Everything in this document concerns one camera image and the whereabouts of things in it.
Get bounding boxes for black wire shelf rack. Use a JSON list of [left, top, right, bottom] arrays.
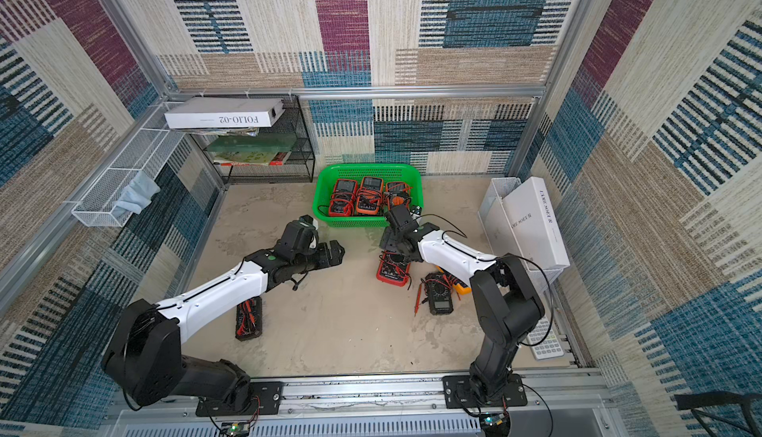
[[192, 96, 316, 186]]

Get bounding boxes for red probe on table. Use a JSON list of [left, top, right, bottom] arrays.
[[414, 283, 423, 317]]

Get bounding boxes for green plastic basket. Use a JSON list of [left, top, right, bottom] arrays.
[[313, 163, 425, 228]]

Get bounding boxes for yellow multimeter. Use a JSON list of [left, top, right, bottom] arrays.
[[448, 275, 471, 296]]

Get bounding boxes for green book on shelf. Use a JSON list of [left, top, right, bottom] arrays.
[[206, 133, 298, 165]]

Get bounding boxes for white open file box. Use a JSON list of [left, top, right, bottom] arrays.
[[479, 177, 566, 294]]

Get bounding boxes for white box upright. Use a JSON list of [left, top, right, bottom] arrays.
[[502, 177, 570, 270]]

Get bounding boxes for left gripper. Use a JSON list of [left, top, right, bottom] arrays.
[[292, 239, 346, 275]]

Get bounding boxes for red ANENG multimeter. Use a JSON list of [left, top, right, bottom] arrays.
[[376, 252, 411, 287]]

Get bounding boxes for white FOLIO box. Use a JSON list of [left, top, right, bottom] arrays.
[[165, 98, 285, 129]]

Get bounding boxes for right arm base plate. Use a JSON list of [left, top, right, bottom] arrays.
[[442, 373, 528, 411]]

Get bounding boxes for white wire wall basket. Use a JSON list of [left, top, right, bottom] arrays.
[[71, 104, 184, 228]]

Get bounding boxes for orange Victor multimeter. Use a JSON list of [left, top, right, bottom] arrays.
[[354, 176, 383, 216]]

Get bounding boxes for light blue cloth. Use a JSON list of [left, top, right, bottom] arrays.
[[113, 171, 161, 218]]

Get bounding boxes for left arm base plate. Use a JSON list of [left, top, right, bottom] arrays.
[[196, 381, 284, 418]]

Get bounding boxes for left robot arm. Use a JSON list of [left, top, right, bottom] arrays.
[[101, 215, 345, 414]]

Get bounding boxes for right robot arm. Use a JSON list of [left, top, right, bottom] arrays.
[[380, 206, 545, 403]]

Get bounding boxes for white calculator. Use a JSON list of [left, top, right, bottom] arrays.
[[527, 318, 565, 361]]

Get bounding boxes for small black multimeter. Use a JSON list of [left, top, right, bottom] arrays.
[[423, 271, 454, 316], [235, 296, 263, 341]]

